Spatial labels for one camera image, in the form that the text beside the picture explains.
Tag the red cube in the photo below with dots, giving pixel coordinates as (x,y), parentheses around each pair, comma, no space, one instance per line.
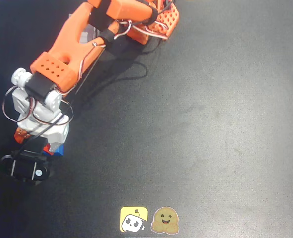
(47,149)

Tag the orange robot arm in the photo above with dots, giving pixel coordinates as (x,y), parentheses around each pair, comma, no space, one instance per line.
(72,42)

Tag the black table mat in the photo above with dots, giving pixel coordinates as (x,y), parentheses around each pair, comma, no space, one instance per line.
(210,124)

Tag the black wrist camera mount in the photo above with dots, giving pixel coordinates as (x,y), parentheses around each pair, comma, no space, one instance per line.
(22,168)

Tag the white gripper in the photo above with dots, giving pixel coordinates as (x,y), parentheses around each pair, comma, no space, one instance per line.
(57,135)

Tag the smiling hugging face sticker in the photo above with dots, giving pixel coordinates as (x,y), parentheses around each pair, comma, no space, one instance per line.
(164,220)

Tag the yellow robot face sticker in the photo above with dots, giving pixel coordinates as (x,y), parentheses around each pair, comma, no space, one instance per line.
(134,219)

